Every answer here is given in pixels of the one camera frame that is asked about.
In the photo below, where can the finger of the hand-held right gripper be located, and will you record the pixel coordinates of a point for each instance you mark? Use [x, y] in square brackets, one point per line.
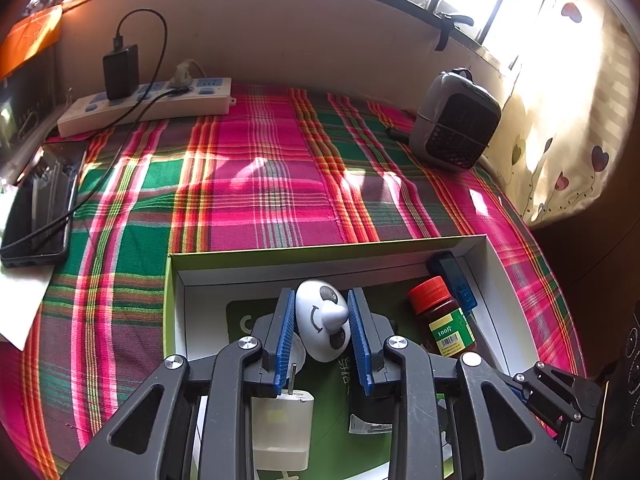
[560, 390]

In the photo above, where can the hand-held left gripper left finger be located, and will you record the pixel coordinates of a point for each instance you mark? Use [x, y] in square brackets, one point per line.
[284, 345]

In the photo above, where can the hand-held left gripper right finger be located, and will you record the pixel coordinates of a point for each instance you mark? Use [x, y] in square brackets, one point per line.
[361, 345]

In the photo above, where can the white panda face toy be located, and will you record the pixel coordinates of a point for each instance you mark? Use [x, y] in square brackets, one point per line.
[320, 320]

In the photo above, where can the black item clear cap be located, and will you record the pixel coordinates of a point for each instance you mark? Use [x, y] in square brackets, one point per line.
[367, 417]

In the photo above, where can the white charger adapter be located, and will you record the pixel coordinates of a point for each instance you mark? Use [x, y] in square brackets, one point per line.
[280, 430]

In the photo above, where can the green cardboard box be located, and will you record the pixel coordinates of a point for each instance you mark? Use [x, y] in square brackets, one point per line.
[205, 300]

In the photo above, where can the blue stick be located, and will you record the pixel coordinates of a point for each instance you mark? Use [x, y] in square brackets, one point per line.
[457, 280]

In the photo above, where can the small white jar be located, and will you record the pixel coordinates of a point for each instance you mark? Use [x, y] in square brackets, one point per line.
[298, 355]

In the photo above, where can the brown bottle red cap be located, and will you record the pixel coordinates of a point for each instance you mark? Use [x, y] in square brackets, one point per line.
[445, 325]

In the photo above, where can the plaid blanket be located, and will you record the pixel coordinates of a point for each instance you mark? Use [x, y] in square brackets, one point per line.
[250, 185]

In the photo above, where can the small grey black heater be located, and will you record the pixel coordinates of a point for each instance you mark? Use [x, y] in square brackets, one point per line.
[455, 120]

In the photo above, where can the white tissue paper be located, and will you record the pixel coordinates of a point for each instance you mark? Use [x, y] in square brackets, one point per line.
[20, 305]

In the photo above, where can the white power strip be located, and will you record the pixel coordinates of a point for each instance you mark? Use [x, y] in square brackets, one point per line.
[150, 110]

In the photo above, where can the cream heart print curtain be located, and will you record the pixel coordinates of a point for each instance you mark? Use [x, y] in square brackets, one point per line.
[565, 110]

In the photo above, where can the black phone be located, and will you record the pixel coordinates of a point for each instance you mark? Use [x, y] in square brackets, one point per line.
[30, 210]

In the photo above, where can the white plug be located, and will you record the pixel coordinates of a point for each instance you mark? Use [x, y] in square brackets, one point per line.
[185, 72]

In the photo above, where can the black charger block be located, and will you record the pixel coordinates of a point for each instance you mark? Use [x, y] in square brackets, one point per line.
[120, 70]

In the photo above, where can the clear storage container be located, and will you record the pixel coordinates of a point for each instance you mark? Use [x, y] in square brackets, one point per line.
[25, 105]

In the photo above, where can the orange bin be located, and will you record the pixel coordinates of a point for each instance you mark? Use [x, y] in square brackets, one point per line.
[30, 35]

